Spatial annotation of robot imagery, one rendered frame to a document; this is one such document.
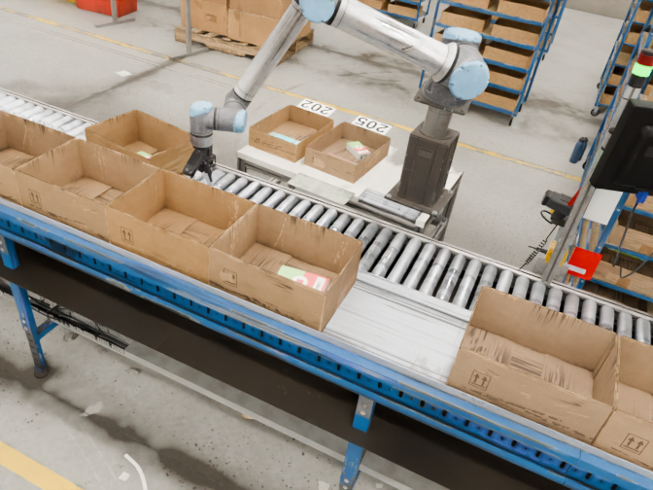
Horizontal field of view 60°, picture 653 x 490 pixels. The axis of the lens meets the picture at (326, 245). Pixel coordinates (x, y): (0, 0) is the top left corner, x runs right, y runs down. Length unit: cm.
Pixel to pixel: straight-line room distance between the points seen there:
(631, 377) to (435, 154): 117
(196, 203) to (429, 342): 95
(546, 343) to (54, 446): 190
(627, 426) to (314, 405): 88
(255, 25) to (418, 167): 398
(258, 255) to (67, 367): 124
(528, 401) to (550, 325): 29
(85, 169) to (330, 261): 105
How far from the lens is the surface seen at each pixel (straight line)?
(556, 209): 228
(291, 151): 279
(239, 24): 634
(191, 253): 179
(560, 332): 182
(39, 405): 277
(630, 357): 186
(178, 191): 212
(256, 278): 169
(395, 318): 182
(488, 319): 184
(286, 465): 248
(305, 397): 189
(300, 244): 193
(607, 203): 226
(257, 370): 195
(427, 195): 259
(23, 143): 262
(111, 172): 231
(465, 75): 218
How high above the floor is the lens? 211
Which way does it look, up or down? 37 degrees down
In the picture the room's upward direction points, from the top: 8 degrees clockwise
